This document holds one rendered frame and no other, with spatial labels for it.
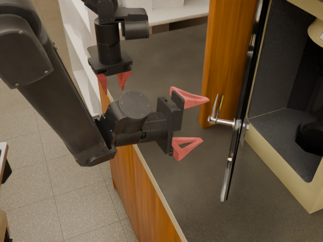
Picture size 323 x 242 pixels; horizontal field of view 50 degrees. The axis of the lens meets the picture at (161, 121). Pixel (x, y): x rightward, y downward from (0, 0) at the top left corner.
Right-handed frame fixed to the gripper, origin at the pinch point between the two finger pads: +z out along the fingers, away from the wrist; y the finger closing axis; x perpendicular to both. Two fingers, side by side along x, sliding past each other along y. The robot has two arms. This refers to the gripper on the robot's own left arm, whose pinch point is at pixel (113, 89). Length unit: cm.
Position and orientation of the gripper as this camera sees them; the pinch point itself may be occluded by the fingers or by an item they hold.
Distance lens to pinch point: 94.5
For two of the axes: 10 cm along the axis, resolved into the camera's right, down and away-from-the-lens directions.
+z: 0.0, 7.7, 6.4
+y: 8.9, -2.9, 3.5
